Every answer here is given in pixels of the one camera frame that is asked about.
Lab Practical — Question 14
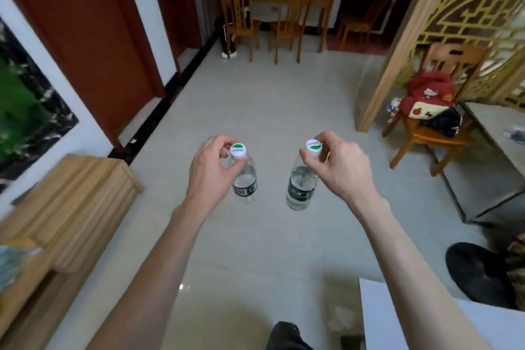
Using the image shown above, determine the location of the person's right hand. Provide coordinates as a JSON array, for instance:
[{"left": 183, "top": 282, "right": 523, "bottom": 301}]
[{"left": 299, "top": 130, "right": 380, "bottom": 204}]

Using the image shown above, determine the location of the person's left hand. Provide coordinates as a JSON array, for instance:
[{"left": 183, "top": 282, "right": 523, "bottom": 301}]
[{"left": 185, "top": 134, "right": 249, "bottom": 209}]

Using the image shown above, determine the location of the clear water bottle dark label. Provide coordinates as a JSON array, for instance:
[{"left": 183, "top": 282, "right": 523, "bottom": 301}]
[
  {"left": 227, "top": 143, "right": 258, "bottom": 204},
  {"left": 285, "top": 139, "right": 323, "bottom": 212}
]

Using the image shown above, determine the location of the person's right forearm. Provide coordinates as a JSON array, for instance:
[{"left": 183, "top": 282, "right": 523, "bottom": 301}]
[{"left": 349, "top": 193, "right": 507, "bottom": 350}]

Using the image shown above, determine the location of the person's left forearm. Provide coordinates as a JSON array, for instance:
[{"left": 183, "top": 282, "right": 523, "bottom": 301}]
[{"left": 84, "top": 197, "right": 225, "bottom": 350}]

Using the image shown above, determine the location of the wooden chair with armrests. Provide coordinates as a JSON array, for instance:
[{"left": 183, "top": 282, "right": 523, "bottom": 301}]
[{"left": 381, "top": 42, "right": 491, "bottom": 178}]

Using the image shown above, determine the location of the red patterned bag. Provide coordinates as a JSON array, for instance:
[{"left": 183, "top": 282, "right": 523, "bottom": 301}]
[{"left": 400, "top": 71, "right": 458, "bottom": 119}]

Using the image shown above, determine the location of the black cloth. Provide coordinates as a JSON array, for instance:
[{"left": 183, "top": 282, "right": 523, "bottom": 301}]
[{"left": 418, "top": 106, "right": 463, "bottom": 138}]

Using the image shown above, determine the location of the dark wooden chair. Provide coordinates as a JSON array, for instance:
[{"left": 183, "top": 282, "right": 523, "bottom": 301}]
[{"left": 336, "top": 0, "right": 396, "bottom": 52}]

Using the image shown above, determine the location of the light wooden cabinet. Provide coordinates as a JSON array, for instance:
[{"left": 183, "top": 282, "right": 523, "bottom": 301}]
[{"left": 0, "top": 153, "right": 144, "bottom": 350}]

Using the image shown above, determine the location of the person's black shoe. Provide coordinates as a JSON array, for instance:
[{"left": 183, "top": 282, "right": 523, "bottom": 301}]
[{"left": 268, "top": 321, "right": 317, "bottom": 350}]

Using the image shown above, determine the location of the glass top table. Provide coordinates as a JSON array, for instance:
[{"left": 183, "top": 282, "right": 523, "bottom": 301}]
[{"left": 427, "top": 101, "right": 525, "bottom": 228}]

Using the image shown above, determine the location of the black round stool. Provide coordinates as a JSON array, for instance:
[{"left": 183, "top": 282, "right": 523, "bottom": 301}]
[{"left": 445, "top": 242, "right": 518, "bottom": 310}]

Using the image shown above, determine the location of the golden lattice screen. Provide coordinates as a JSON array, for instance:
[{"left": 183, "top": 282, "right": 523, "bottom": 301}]
[{"left": 356, "top": 0, "right": 525, "bottom": 133}]

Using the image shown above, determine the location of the white sheet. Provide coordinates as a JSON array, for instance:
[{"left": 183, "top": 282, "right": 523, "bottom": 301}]
[{"left": 358, "top": 277, "right": 525, "bottom": 350}]

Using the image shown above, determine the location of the plastic packet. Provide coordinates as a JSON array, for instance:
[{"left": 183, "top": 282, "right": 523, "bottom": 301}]
[{"left": 0, "top": 238, "right": 43, "bottom": 294}]

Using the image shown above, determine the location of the green framed wall picture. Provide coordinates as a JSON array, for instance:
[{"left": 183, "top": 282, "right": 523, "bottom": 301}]
[{"left": 0, "top": 17, "right": 79, "bottom": 195}]

